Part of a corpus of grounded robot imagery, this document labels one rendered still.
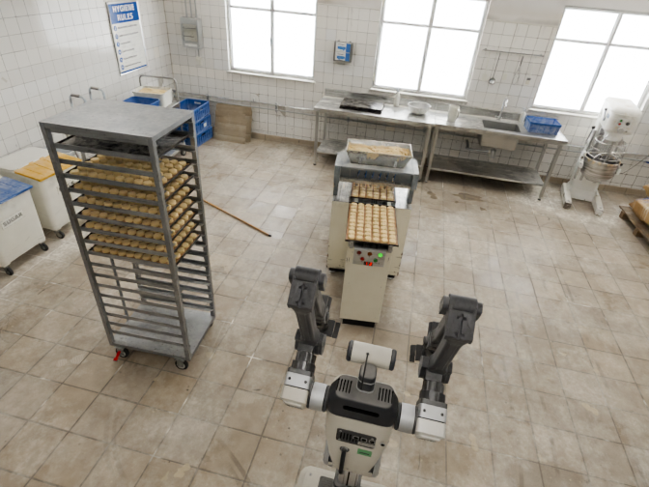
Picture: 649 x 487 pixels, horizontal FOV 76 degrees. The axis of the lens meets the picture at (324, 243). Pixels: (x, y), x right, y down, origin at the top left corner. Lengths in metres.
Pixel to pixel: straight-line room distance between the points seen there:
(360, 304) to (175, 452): 1.71
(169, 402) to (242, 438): 0.60
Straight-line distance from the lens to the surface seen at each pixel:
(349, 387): 1.45
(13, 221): 4.71
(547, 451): 3.47
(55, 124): 2.67
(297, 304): 1.23
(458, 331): 1.24
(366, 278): 3.36
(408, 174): 3.65
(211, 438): 3.10
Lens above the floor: 2.62
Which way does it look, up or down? 34 degrees down
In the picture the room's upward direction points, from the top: 5 degrees clockwise
